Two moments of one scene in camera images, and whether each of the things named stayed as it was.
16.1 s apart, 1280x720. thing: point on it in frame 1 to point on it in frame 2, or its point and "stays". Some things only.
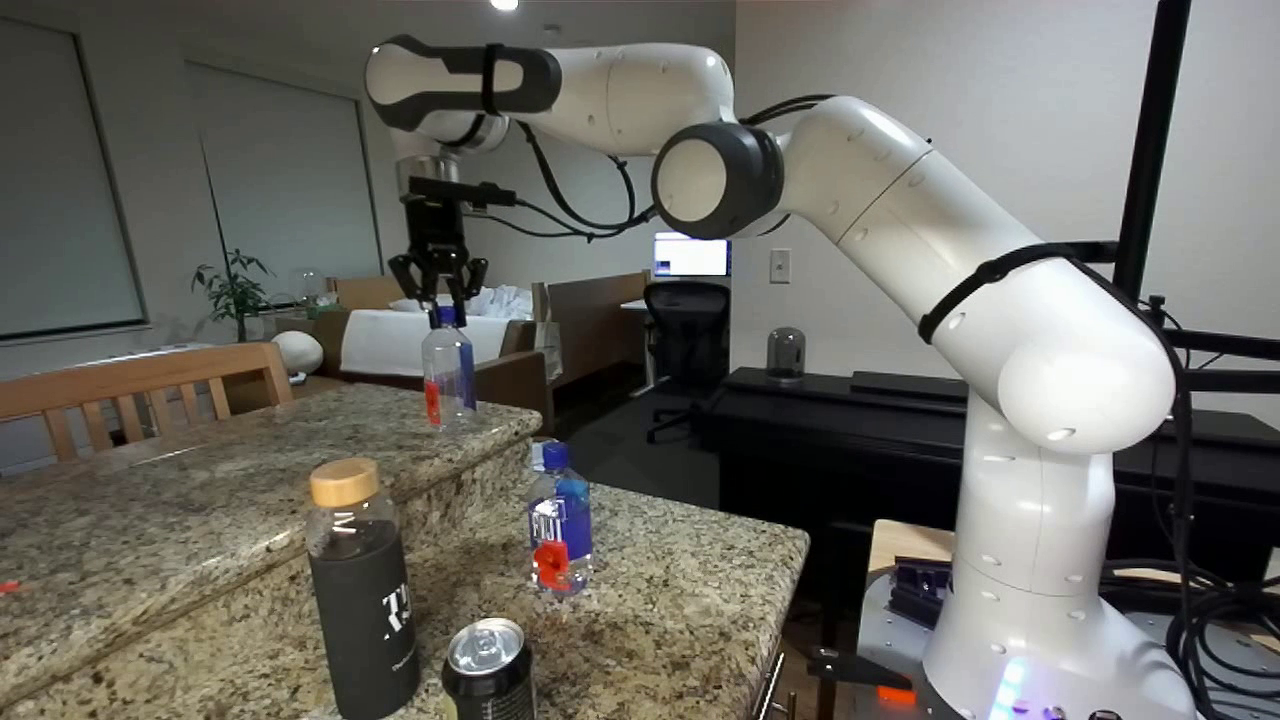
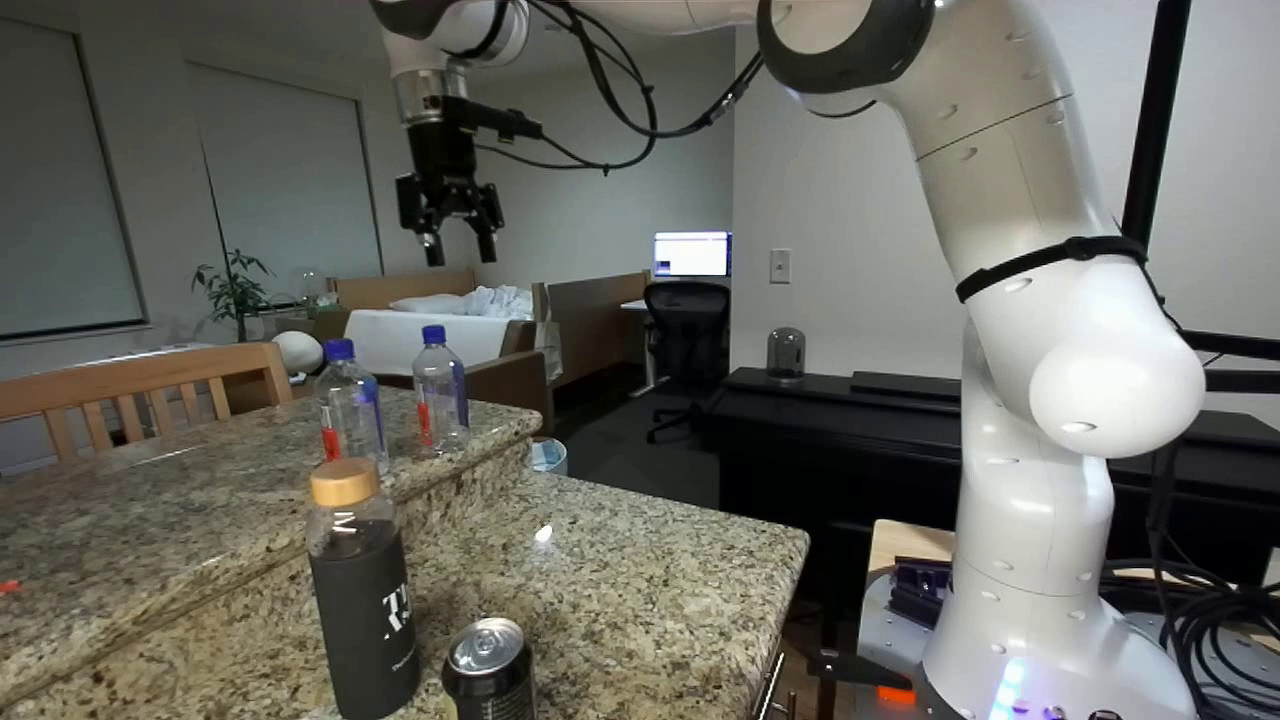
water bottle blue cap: (449, 314) to (432, 334)
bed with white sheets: (554, 334) stays
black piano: (869, 446) stays
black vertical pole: (1150, 149) stays
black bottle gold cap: (361, 584) stays
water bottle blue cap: (561, 538) to (351, 411)
